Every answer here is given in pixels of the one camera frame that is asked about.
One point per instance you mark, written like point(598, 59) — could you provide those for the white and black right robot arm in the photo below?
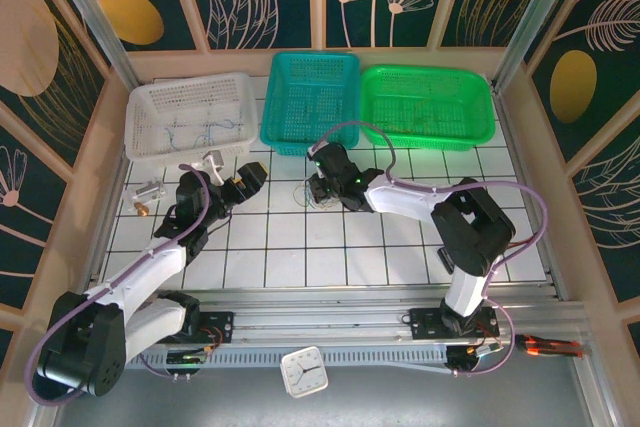
point(472, 227)

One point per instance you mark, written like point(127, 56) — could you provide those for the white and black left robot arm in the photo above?
point(150, 267)

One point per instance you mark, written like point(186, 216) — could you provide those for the teal plastic basket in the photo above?
point(285, 147)

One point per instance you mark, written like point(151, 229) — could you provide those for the metal sliding latch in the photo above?
point(146, 191)

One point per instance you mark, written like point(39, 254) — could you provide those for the small brass fitting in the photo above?
point(141, 209)

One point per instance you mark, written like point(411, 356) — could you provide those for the green plastic basket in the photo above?
point(425, 144)

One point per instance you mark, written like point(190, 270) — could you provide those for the white plastic basket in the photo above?
point(150, 97)

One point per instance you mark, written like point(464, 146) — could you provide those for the white square clock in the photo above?
point(304, 372)

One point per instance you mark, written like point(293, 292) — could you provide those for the orange and black hand tool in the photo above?
point(550, 347)

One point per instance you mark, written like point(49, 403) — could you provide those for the aluminium rail frame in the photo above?
point(320, 319)

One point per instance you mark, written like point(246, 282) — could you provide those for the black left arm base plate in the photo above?
point(225, 327)

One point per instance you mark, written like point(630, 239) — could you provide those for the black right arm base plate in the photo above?
point(422, 322)

